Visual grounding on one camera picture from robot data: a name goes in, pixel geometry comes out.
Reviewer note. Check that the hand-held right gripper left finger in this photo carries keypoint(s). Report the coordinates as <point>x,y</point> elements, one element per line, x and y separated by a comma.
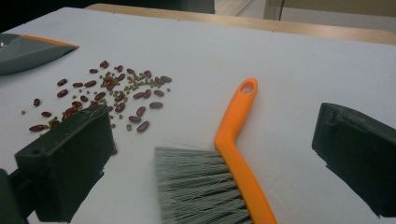
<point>68,161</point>

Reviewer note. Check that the wooden table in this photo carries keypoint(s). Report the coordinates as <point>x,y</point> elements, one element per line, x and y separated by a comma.
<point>280,26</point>

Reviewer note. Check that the orange brush with grey bristles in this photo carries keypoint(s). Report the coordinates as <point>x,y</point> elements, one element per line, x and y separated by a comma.
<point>236,118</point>

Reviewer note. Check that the dark grey cabinet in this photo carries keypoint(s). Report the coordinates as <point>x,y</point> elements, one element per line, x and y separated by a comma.
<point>193,5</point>

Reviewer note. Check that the pile of red kidney beans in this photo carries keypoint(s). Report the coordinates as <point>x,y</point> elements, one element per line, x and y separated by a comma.
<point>143,126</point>

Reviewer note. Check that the white table cover board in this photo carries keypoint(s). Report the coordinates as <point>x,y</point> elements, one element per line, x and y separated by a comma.
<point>280,81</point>

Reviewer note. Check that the grey dustpan with orange edge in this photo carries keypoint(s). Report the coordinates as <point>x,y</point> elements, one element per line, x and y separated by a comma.
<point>25,56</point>

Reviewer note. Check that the pile of green mung beans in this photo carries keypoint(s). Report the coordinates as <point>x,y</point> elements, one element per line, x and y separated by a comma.
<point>129,127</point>

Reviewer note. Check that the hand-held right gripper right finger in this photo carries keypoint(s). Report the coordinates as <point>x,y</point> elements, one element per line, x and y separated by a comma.
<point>358,149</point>

